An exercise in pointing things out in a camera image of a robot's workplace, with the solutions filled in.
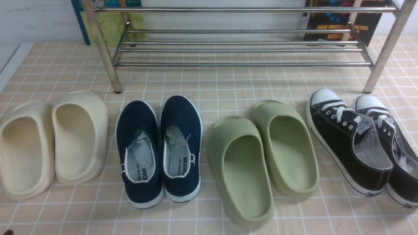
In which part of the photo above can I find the teal and yellow book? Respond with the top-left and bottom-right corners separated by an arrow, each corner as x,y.
71,0 -> 145,46

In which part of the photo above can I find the right black canvas sneaker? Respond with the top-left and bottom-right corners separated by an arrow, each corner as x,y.
352,95 -> 418,209

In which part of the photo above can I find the left cream foam slipper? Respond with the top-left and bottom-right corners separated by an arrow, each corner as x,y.
0,100 -> 55,201

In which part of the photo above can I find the steel shoe rack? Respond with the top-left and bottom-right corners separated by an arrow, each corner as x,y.
81,0 -> 417,94

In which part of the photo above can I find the black image processing book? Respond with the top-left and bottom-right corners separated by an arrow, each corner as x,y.
300,0 -> 382,46

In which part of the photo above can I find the left green foam slipper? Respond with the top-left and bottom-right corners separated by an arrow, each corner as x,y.
207,116 -> 274,229

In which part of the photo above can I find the right cream foam slipper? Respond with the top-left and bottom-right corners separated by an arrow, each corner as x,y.
52,90 -> 108,185

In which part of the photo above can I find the green foam slipper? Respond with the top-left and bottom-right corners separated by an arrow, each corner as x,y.
251,99 -> 319,198
207,116 -> 274,229

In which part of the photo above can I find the right green foam slipper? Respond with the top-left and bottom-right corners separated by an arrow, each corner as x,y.
251,99 -> 319,198

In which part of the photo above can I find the navy canvas shoe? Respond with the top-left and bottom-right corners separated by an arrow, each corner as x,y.
160,95 -> 203,203
114,100 -> 164,210

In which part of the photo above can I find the black canvas sneaker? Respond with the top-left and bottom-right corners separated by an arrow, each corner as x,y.
306,89 -> 393,197
352,95 -> 418,209

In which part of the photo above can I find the left black canvas sneaker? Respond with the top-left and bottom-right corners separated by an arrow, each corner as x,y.
306,89 -> 393,197

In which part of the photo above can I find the cream foam slipper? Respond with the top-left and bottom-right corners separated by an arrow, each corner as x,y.
0,100 -> 55,201
52,90 -> 108,185

